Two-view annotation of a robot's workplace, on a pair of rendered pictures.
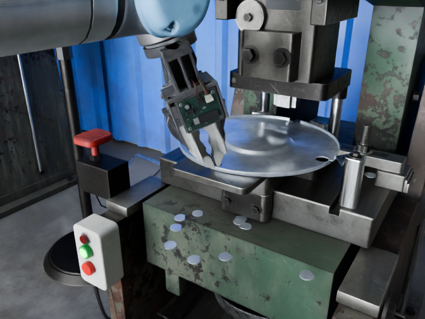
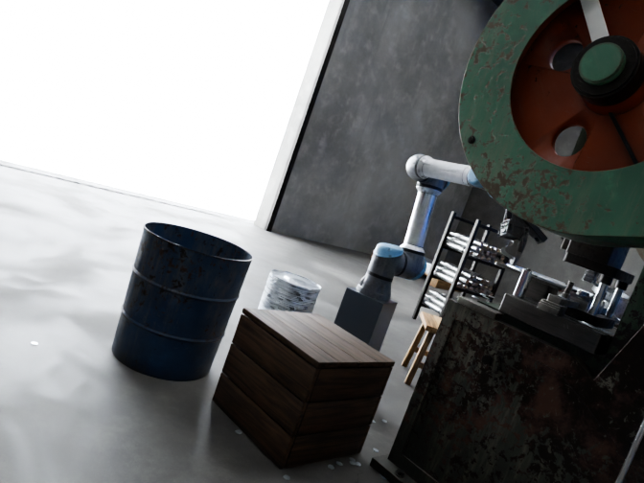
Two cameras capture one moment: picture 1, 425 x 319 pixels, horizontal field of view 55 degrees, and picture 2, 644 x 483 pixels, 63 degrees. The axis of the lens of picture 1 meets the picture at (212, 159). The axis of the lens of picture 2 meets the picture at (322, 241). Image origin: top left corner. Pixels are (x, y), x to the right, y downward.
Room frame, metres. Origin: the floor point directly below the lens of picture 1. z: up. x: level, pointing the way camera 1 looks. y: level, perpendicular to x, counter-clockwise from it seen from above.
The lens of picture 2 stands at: (0.30, -1.99, 0.85)
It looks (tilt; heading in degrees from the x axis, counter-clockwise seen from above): 6 degrees down; 101
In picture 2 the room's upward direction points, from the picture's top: 19 degrees clockwise
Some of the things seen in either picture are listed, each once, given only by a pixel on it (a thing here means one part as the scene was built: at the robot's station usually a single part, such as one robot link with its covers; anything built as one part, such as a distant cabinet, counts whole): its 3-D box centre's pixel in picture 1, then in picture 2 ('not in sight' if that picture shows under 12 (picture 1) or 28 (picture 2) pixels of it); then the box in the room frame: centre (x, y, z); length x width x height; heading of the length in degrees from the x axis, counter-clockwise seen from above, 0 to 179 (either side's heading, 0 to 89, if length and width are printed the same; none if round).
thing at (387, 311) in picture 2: not in sight; (355, 342); (0.13, 0.29, 0.23); 0.18 x 0.18 x 0.45; 74
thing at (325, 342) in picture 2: not in sight; (302, 380); (0.05, -0.25, 0.18); 0.40 x 0.38 x 0.35; 147
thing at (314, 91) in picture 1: (289, 83); (597, 271); (0.81, -0.16, 0.86); 0.20 x 0.16 x 0.05; 57
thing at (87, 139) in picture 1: (95, 150); not in sight; (0.79, 0.25, 0.72); 0.07 x 0.06 x 0.08; 147
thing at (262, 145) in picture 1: (257, 140); (548, 279); (0.70, -0.08, 0.78); 0.29 x 0.29 x 0.01
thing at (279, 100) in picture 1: (286, 96); (589, 276); (0.79, -0.15, 0.84); 0.05 x 0.03 x 0.04; 57
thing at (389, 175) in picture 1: (367, 151); (563, 297); (0.71, -0.30, 0.76); 0.17 x 0.06 x 0.10; 57
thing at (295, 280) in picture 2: not in sight; (295, 280); (-0.33, 0.80, 0.28); 0.29 x 0.29 x 0.01
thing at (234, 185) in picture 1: (244, 182); (528, 292); (0.66, -0.06, 0.72); 0.25 x 0.14 x 0.14; 147
